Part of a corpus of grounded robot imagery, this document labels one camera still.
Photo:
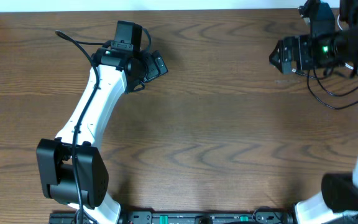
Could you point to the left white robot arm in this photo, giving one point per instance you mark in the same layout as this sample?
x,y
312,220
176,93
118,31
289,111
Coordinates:
x,y
72,171

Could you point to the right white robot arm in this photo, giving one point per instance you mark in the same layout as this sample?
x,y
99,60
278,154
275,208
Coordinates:
x,y
337,202

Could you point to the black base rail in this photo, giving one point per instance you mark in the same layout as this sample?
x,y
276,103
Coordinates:
x,y
261,216

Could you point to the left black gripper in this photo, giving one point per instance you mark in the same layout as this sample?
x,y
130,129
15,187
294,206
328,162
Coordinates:
x,y
153,66

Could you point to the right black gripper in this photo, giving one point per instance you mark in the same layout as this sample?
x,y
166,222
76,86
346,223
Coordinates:
x,y
284,47

